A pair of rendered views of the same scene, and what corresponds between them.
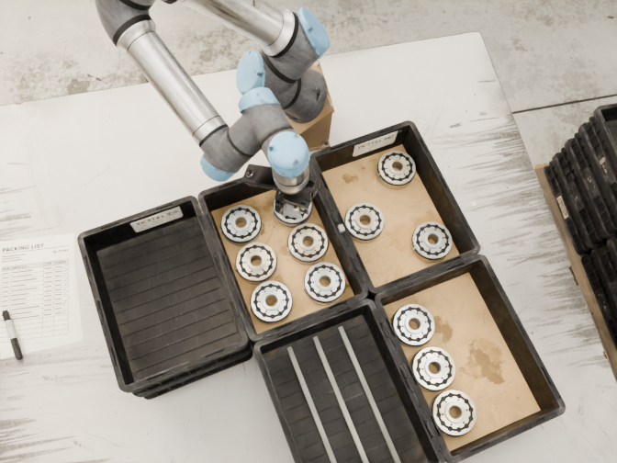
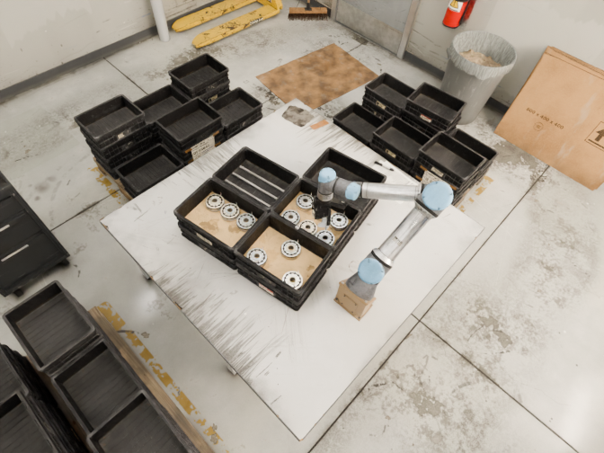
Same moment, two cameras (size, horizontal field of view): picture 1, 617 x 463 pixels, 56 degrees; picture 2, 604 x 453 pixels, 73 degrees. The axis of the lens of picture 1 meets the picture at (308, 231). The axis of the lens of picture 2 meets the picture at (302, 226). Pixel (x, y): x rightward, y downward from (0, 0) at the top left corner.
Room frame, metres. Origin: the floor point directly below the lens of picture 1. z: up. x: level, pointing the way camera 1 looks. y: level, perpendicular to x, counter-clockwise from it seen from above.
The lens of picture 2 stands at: (1.49, -0.70, 2.65)
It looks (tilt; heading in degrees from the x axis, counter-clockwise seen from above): 56 degrees down; 146
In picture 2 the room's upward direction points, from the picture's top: 6 degrees clockwise
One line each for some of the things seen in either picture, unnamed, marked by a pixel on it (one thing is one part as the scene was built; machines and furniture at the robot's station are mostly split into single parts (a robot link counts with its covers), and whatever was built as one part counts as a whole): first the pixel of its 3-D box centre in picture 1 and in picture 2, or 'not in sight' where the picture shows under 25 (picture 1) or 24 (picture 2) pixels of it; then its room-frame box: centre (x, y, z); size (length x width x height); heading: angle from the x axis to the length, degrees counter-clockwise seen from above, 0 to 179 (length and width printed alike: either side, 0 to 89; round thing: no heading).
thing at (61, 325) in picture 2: not in sight; (66, 337); (0.27, -1.37, 0.37); 0.40 x 0.30 x 0.45; 17
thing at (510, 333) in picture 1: (459, 355); (221, 217); (0.25, -0.39, 0.87); 0.40 x 0.30 x 0.11; 27
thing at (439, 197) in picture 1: (388, 211); (283, 256); (0.60, -0.20, 0.87); 0.40 x 0.30 x 0.11; 27
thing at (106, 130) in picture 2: not in sight; (119, 137); (-1.14, -0.71, 0.37); 0.40 x 0.30 x 0.45; 107
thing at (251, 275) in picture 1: (256, 261); not in sight; (0.44, 0.12, 0.86); 0.10 x 0.10 x 0.01
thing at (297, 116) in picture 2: not in sight; (297, 115); (-0.46, 0.46, 0.71); 0.22 x 0.19 x 0.01; 17
